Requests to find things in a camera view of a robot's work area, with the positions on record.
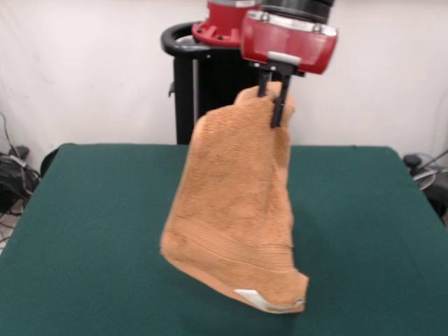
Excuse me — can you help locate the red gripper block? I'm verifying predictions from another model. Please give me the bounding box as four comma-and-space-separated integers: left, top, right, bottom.
240, 10, 340, 129

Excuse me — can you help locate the orange terry towel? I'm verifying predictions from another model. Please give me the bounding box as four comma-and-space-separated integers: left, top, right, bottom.
160, 82, 311, 314

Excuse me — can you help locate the black floor equipment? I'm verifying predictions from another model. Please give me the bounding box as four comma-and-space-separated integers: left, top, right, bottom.
425, 181, 448, 225

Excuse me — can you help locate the dark green table cloth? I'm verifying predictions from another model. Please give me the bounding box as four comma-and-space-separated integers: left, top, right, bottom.
0, 143, 448, 336

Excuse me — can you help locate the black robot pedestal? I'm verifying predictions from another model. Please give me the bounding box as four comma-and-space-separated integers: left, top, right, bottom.
160, 21, 307, 146

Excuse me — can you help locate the grey round pedestal foot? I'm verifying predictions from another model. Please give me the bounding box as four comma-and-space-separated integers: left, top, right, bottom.
412, 167, 438, 192

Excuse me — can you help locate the black tangled cable bundle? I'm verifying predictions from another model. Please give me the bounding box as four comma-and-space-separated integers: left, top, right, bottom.
0, 111, 42, 216

